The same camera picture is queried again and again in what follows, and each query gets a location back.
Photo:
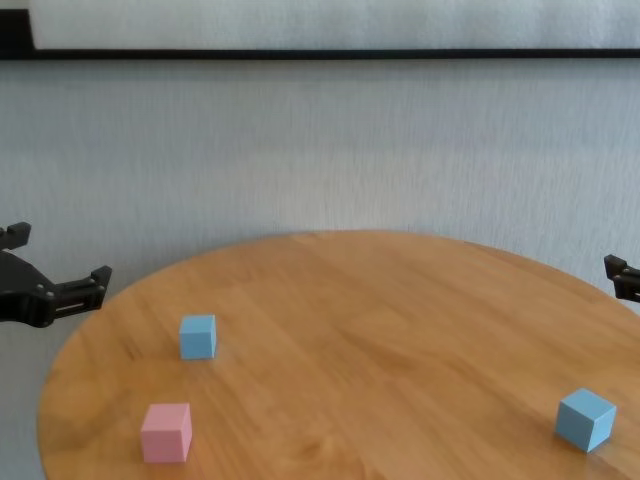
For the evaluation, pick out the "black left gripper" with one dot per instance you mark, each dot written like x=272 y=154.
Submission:
x=22 y=295

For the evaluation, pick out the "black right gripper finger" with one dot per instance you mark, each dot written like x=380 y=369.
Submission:
x=622 y=280

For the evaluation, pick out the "blue cube block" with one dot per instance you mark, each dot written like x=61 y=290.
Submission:
x=197 y=337
x=585 y=422

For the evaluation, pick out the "pink cube block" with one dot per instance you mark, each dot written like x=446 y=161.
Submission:
x=165 y=435

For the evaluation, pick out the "white foam panel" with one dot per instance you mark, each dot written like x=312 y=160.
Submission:
x=320 y=25

